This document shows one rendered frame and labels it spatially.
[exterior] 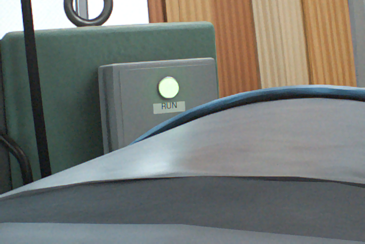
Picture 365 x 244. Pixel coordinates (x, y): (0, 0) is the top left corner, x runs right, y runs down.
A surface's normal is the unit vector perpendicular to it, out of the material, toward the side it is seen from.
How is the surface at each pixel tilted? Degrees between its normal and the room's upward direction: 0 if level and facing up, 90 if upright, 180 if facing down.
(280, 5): 87
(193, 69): 90
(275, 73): 86
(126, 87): 90
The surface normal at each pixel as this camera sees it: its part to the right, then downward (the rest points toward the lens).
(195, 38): 0.34, 0.03
